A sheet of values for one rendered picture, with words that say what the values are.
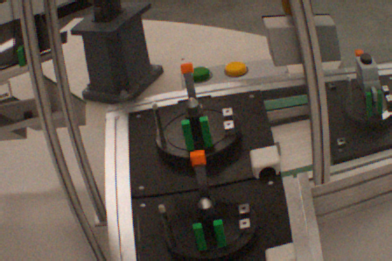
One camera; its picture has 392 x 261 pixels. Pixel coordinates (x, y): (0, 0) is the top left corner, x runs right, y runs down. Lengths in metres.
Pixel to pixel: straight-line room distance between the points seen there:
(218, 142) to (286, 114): 0.19
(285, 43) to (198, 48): 0.75
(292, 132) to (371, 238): 0.34
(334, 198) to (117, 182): 0.38
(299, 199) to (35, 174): 0.61
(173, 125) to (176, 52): 0.50
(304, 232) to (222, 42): 0.80
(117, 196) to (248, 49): 0.63
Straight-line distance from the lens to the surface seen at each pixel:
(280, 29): 1.03
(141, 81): 1.65
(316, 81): 1.06
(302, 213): 1.13
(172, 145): 1.25
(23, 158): 1.58
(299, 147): 1.32
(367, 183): 1.20
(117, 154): 1.33
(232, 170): 1.21
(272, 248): 1.03
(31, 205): 1.43
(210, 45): 1.78
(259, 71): 1.46
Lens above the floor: 1.72
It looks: 35 degrees down
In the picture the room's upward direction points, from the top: 12 degrees counter-clockwise
